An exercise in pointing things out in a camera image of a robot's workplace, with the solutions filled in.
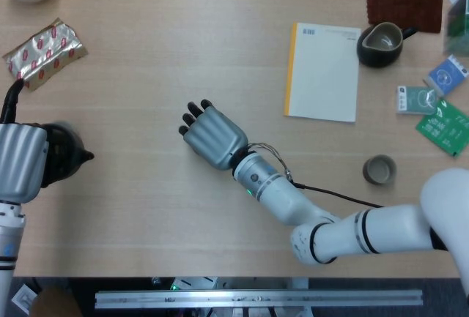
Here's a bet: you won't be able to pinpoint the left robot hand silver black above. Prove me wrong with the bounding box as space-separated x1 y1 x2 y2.
0 78 51 204

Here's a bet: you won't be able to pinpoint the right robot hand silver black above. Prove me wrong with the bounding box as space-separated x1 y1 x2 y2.
178 99 248 171

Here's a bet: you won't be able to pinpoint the black cast iron teapot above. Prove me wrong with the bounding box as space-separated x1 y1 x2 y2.
40 121 95 188

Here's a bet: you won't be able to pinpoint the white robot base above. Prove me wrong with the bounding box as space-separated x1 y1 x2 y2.
171 276 221 291

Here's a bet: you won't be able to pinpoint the dark ceramic teacup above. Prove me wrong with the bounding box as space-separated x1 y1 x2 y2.
362 154 398 186

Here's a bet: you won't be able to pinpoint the gold foil packet red prints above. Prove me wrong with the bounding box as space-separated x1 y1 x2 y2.
1 17 89 93

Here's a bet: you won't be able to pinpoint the white notebook yellow spine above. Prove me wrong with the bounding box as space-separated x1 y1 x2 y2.
282 21 363 124

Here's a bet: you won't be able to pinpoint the white floor socket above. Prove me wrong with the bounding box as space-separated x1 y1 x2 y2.
10 284 37 313

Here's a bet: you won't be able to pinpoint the brown round stool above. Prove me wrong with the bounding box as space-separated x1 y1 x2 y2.
29 287 84 317

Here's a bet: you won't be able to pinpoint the dark ceramic pitcher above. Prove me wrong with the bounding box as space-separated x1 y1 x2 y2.
356 21 418 69

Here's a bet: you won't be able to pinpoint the grey-green tea sachet box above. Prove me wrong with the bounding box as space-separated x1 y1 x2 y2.
395 85 440 116

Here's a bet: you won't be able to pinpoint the green tea packet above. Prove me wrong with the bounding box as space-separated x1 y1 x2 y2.
415 98 469 159

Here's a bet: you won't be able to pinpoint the blue tea sachet box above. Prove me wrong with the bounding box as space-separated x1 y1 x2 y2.
423 54 469 97

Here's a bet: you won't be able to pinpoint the clear green tea box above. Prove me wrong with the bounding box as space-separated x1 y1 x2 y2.
442 0 469 57

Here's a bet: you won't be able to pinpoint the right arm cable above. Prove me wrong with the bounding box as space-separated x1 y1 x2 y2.
248 143 385 209

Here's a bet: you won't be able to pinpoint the aluminium rail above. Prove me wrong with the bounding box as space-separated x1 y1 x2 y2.
95 288 424 310

